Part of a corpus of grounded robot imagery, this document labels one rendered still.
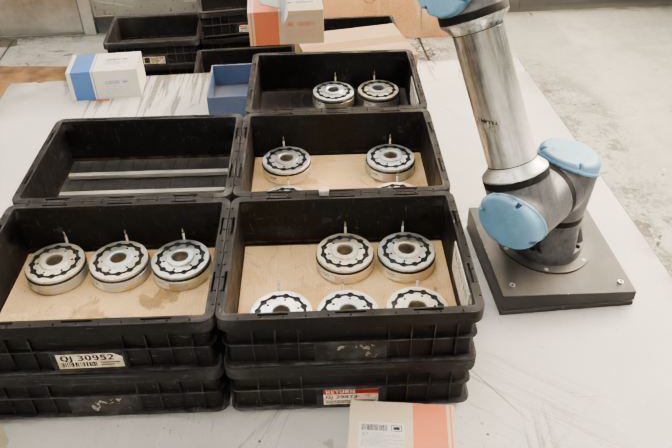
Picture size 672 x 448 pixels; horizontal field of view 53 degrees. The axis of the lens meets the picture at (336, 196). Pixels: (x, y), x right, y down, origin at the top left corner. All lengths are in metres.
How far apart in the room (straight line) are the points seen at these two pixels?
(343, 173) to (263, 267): 0.33
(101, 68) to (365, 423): 1.38
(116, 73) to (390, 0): 2.30
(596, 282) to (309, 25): 0.78
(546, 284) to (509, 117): 0.36
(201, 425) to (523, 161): 0.69
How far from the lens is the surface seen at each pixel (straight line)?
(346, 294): 1.13
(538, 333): 1.33
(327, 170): 1.46
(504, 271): 1.36
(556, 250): 1.38
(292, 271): 1.22
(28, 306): 1.28
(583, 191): 1.31
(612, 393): 1.28
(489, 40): 1.13
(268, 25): 1.49
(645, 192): 3.03
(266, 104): 1.72
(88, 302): 1.24
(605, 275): 1.43
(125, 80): 2.09
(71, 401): 1.22
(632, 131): 3.43
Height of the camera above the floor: 1.66
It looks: 37 degrees down
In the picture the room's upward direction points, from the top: 1 degrees counter-clockwise
